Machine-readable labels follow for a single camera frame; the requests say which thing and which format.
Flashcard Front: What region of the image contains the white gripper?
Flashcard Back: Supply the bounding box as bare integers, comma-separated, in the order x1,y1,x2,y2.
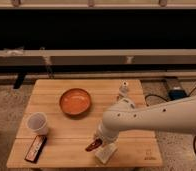
94,122,119,145

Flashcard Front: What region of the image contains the red pepper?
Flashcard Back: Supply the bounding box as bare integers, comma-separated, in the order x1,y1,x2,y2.
85,139,102,152

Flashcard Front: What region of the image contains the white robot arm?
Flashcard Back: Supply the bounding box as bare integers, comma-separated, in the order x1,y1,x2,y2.
94,96,196,144

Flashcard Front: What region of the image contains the white sponge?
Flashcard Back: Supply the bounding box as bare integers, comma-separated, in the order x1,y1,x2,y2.
95,143,117,164

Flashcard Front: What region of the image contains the orange bowl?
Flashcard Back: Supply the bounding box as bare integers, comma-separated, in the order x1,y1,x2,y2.
59,88,92,116

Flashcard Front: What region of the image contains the small white bottle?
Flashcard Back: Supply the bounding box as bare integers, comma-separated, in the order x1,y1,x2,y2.
117,81,129,100

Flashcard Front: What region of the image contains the white plastic cup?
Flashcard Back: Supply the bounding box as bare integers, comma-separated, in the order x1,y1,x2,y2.
26,112,48,135

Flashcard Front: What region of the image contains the black power box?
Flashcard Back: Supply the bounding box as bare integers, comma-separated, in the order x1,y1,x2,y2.
164,77,190,101

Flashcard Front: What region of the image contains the black cable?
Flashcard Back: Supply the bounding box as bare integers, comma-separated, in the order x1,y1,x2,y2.
144,77,196,159

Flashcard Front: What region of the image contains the grey metal rail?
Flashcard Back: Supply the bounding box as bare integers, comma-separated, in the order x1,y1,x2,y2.
0,49,196,66

